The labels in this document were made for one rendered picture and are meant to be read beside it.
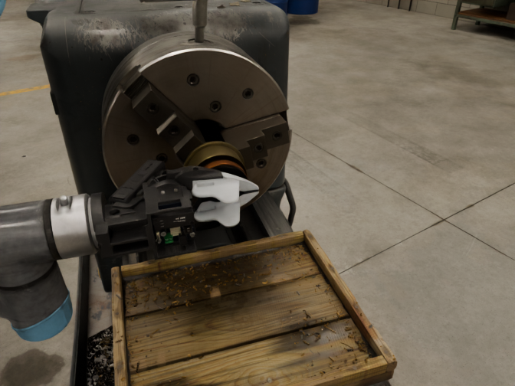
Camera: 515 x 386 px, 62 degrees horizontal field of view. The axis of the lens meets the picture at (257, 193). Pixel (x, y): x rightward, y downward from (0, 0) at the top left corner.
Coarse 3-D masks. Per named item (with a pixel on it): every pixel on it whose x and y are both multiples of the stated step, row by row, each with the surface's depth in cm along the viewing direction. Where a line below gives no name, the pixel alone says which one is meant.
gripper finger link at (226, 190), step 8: (224, 176) 56; (232, 176) 57; (192, 184) 55; (200, 184) 55; (208, 184) 56; (216, 184) 56; (224, 184) 56; (232, 184) 56; (240, 184) 57; (248, 184) 58; (192, 192) 54; (200, 192) 54; (208, 192) 54; (216, 192) 54; (224, 192) 55; (232, 192) 55; (224, 200) 53; (232, 200) 53
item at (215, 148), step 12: (204, 144) 61; (216, 144) 61; (228, 144) 62; (192, 156) 61; (204, 156) 59; (216, 156) 59; (228, 156) 60; (240, 156) 64; (216, 168) 57; (228, 168) 57; (240, 168) 59
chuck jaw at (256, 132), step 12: (252, 120) 71; (264, 120) 70; (276, 120) 69; (228, 132) 69; (240, 132) 68; (252, 132) 67; (264, 132) 68; (276, 132) 69; (240, 144) 65; (252, 144) 66; (264, 144) 67; (276, 144) 70; (252, 156) 67; (264, 156) 68
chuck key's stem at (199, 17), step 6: (198, 0) 62; (204, 0) 62; (192, 6) 63; (198, 6) 62; (204, 6) 63; (192, 12) 63; (198, 12) 63; (204, 12) 63; (192, 18) 64; (198, 18) 63; (204, 18) 64; (192, 24) 64; (198, 24) 64; (204, 24) 64; (198, 30) 65; (198, 36) 65; (198, 42) 65; (204, 42) 66
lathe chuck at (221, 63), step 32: (128, 64) 67; (160, 64) 62; (192, 64) 63; (224, 64) 65; (256, 64) 66; (128, 96) 63; (192, 96) 66; (224, 96) 67; (256, 96) 69; (128, 128) 65; (128, 160) 68; (160, 160) 70; (256, 160) 75
